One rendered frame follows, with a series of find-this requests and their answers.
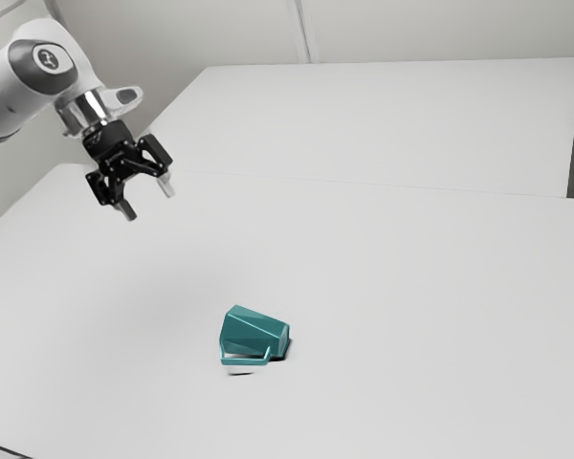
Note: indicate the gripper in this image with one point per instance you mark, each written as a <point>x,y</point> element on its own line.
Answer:
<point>106,142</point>

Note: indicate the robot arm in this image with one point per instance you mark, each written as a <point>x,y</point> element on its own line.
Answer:
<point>26,91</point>

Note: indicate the teal faceted mug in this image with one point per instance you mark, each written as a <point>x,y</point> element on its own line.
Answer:
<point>251,335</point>

